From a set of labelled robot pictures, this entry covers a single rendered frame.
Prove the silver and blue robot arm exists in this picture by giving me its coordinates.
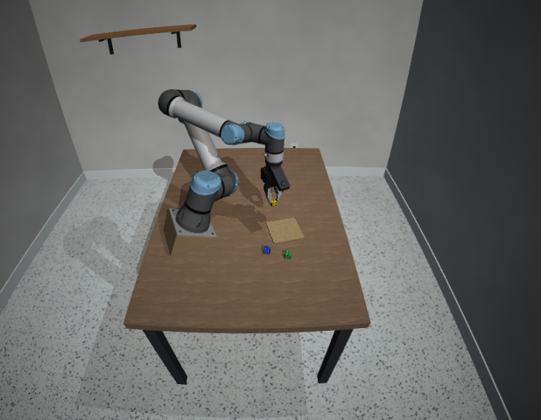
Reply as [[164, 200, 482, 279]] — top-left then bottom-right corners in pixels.
[[158, 89, 285, 233]]

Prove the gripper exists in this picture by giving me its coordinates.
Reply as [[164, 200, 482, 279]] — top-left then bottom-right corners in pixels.
[[261, 160, 283, 205]]

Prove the tan flat mat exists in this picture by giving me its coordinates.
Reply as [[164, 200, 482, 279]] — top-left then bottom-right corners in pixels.
[[266, 217, 304, 244]]

